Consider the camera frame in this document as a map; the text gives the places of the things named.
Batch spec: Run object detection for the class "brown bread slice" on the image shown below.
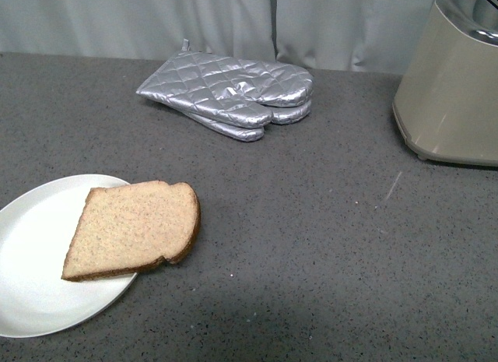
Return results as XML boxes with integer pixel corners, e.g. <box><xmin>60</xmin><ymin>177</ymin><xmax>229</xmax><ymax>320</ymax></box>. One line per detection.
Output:
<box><xmin>61</xmin><ymin>181</ymin><xmax>201</xmax><ymax>282</ymax></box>

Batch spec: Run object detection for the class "white round plate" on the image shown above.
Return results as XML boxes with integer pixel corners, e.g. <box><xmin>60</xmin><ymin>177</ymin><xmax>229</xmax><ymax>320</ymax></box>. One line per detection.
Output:
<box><xmin>1</xmin><ymin>174</ymin><xmax>135</xmax><ymax>338</ymax></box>

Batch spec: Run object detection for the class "beige toaster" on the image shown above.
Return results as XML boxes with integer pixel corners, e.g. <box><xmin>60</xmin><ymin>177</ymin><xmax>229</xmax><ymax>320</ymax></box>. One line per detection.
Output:
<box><xmin>392</xmin><ymin>0</ymin><xmax>497</xmax><ymax>167</ymax></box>

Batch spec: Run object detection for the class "lower silver oven mitt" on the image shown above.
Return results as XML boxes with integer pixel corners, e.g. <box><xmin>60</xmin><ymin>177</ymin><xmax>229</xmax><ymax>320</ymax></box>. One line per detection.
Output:
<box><xmin>183</xmin><ymin>100</ymin><xmax>311</xmax><ymax>142</ymax></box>

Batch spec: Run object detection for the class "silver oven mitt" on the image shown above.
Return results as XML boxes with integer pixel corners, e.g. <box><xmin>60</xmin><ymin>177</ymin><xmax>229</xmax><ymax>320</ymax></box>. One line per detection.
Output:
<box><xmin>183</xmin><ymin>100</ymin><xmax>311</xmax><ymax>142</ymax></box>
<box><xmin>136</xmin><ymin>41</ymin><xmax>313</xmax><ymax>128</ymax></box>

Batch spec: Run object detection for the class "upper silver oven mitt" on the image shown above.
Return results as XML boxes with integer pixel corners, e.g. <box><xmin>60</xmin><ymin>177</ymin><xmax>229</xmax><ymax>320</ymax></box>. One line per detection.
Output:
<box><xmin>136</xmin><ymin>41</ymin><xmax>313</xmax><ymax>128</ymax></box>

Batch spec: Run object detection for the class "grey curtain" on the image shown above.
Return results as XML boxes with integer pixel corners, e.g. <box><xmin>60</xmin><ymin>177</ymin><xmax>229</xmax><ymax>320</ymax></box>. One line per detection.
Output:
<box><xmin>1</xmin><ymin>0</ymin><xmax>433</xmax><ymax>74</ymax></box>

